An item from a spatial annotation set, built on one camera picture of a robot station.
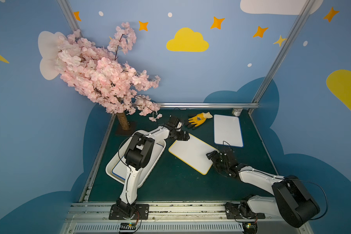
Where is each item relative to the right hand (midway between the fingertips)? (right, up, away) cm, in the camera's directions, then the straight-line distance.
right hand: (209, 156), depth 91 cm
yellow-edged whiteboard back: (-9, 0, +9) cm, 13 cm away
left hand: (-15, +12, +10) cm, 22 cm away
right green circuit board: (+17, -32, -18) cm, 41 cm away
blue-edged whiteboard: (+18, +15, +20) cm, 31 cm away
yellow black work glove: (-6, +24, +23) cm, 34 cm away
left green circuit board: (-46, -32, -18) cm, 59 cm away
